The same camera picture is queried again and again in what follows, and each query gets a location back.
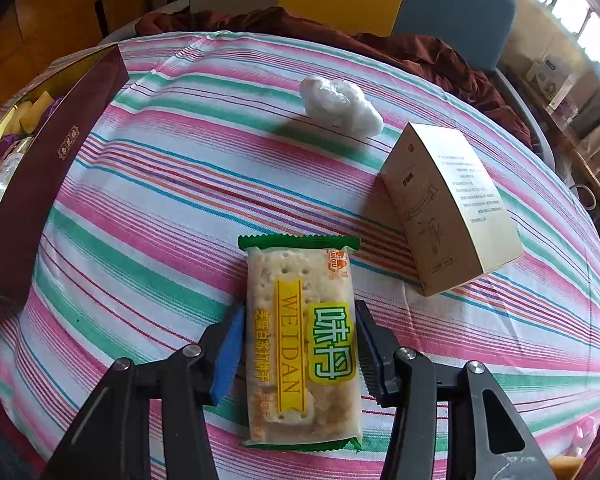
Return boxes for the wooden wardrobe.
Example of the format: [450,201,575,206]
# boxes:
[0,0,188,126]

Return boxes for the maroon blanket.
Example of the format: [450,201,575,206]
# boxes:
[135,7,533,148]

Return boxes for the striped bed sheet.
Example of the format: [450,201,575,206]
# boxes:
[0,30,600,480]

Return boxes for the green-edged cracker packet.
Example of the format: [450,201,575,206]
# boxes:
[238,234,363,452]

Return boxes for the barred window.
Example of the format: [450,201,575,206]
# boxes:
[495,0,600,86]

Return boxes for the white printed box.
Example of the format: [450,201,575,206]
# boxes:
[525,57,581,111]

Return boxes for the cluttered wooden desk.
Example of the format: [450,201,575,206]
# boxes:
[540,105,600,201]

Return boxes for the grey metal bed rail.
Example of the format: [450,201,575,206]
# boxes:
[492,67,558,171]

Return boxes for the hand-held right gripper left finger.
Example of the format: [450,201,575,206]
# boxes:
[40,305,246,480]

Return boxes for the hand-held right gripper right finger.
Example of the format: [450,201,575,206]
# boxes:
[354,300,556,480]

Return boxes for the beige carton box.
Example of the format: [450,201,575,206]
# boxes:
[378,122,526,297]

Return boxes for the purple crumpled cloth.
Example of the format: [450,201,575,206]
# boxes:
[2,132,36,153]

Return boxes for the gold-lined maroon storage box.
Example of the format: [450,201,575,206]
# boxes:
[0,44,131,301]

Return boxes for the white crumpled plastic bag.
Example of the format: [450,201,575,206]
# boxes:
[300,75,385,137]
[0,152,23,211]

